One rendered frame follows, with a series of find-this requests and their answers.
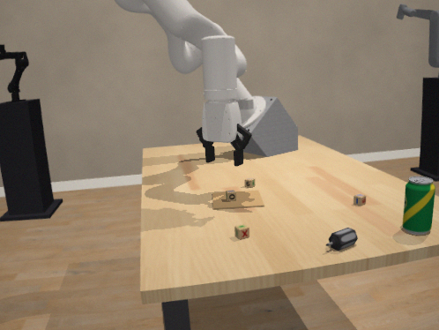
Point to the green soda can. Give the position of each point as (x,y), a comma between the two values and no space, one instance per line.
(419,205)

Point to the tan square mat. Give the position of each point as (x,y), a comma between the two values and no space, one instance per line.
(243,199)

